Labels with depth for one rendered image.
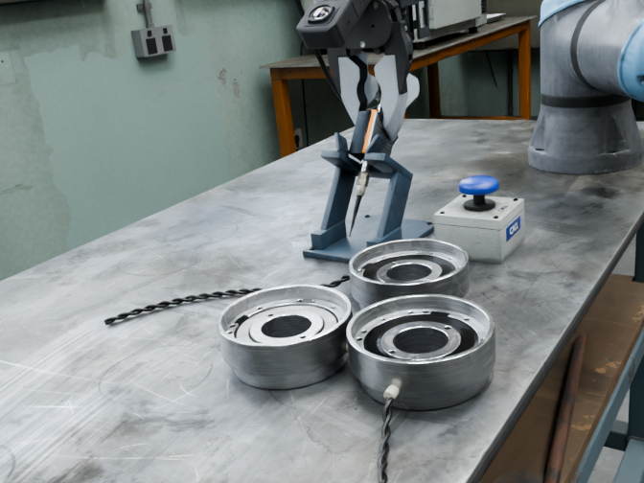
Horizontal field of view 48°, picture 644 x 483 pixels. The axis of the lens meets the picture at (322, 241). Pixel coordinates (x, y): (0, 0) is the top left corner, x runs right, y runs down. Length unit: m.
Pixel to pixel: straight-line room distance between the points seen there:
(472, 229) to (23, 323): 0.45
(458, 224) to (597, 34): 0.32
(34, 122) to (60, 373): 1.69
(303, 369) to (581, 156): 0.58
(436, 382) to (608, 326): 0.69
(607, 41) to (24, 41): 1.73
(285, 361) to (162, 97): 2.13
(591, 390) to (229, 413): 0.58
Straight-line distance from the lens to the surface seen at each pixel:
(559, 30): 0.99
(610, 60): 0.90
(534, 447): 0.89
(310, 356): 0.52
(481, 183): 0.72
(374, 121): 0.76
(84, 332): 0.70
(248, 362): 0.53
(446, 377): 0.48
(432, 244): 0.67
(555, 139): 1.01
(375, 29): 0.75
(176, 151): 2.65
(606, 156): 1.01
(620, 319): 1.17
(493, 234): 0.71
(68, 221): 2.36
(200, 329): 0.65
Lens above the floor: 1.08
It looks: 20 degrees down
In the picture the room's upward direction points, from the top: 7 degrees counter-clockwise
